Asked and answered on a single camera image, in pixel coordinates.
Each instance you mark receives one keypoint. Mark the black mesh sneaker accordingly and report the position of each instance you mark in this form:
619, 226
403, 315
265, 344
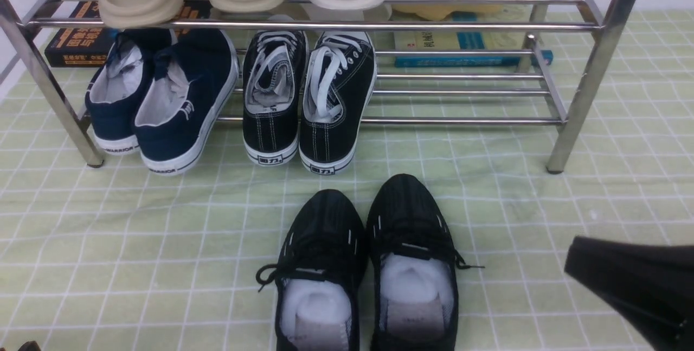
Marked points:
318, 273
415, 269

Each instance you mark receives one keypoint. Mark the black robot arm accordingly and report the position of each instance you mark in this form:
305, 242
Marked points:
650, 286

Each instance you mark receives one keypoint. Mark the stainless steel shoe rack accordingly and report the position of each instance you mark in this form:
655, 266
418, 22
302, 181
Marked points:
547, 16

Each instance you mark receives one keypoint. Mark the black canvas sneaker right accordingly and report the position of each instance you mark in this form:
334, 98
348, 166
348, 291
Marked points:
340, 80

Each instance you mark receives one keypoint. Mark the black canvas sneaker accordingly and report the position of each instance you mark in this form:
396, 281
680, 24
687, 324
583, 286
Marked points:
340, 80
273, 76

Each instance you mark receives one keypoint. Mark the black canvas sneaker left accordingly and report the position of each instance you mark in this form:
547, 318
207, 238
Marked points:
273, 76

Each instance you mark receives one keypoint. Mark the blue white book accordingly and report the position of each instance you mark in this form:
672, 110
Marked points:
457, 48

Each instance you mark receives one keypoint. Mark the navy canvas shoe right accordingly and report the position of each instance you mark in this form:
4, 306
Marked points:
193, 79

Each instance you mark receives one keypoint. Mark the navy canvas shoe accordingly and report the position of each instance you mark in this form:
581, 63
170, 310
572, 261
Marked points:
117, 89
193, 79

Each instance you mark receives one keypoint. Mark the navy canvas shoe left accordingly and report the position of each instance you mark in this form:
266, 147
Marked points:
117, 89

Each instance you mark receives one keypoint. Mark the green checkered tablecloth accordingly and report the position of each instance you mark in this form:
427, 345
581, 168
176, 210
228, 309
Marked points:
117, 258

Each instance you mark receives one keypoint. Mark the black orange book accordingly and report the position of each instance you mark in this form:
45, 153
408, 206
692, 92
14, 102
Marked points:
88, 47

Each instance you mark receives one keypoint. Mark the dark object bottom left corner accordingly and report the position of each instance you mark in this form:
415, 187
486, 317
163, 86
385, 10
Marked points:
30, 346

